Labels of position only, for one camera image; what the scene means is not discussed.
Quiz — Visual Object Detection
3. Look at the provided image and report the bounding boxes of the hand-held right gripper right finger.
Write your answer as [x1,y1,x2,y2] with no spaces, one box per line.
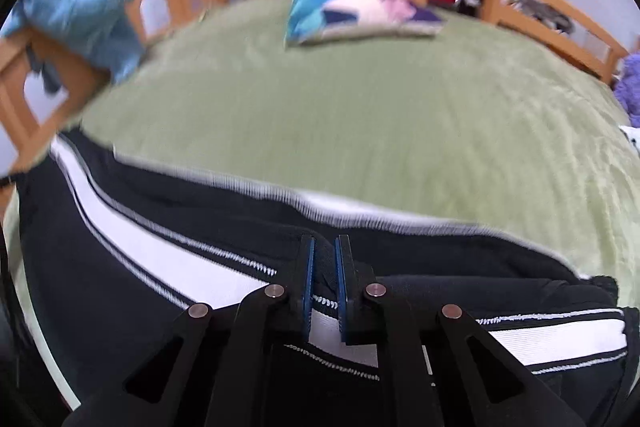
[334,234,586,427]

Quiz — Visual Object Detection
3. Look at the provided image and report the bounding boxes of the purple plush toy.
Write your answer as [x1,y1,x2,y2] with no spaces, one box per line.
[612,54,640,128]

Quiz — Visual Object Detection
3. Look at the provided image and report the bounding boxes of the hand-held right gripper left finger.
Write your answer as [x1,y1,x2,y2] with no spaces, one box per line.
[62,234,317,427]

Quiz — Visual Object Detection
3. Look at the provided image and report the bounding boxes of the green bed blanket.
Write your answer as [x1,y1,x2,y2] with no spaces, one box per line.
[5,0,640,408]

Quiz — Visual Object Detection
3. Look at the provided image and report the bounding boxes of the light blue cloth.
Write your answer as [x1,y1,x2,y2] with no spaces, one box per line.
[2,0,147,95]

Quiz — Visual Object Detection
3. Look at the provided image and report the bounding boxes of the blue patterned pillow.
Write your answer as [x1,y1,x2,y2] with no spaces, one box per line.
[284,0,445,50]

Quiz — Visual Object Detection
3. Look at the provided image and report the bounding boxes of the black white-striped pants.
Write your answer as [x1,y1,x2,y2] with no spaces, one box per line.
[10,129,640,427]

